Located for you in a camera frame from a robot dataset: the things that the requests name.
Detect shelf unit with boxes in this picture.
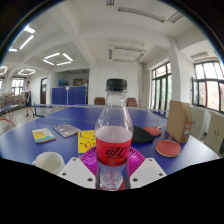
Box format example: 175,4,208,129
0,92,24,108

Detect yellow book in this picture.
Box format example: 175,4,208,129
77,129,98,155

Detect white mug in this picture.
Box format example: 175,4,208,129
31,151,66,176

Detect yellow booklet with blue border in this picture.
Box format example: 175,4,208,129
31,127,57,144

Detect brown armchair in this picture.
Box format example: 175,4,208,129
126,97,138,108
93,96,106,106

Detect white cabinet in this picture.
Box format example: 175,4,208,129
189,105,206,139
203,111,224,156

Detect red table tennis paddle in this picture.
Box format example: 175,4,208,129
155,134,182,158
143,124,163,138

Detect wide black-framed window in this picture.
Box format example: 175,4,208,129
192,60,224,113

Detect blue table tennis table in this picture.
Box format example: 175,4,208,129
0,103,19,128

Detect blue folding partition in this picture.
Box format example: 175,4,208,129
51,85,88,106

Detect dark door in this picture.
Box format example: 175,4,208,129
40,77,48,105

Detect tall black-framed window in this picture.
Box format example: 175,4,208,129
150,62,172,111

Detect table tennis net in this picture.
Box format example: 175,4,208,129
33,103,53,118

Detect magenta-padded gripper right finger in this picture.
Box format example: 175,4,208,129
125,146,168,190

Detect black table tennis paddle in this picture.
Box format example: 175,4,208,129
131,125,155,145

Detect ceiling lights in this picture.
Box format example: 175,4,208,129
0,24,74,77

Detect grey book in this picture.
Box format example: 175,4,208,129
53,123,82,139

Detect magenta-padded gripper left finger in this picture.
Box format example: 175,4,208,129
57,145,98,190

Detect brown cardboard box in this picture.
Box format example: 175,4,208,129
165,100,194,144

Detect clear bottle with red label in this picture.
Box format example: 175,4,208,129
94,78,134,191

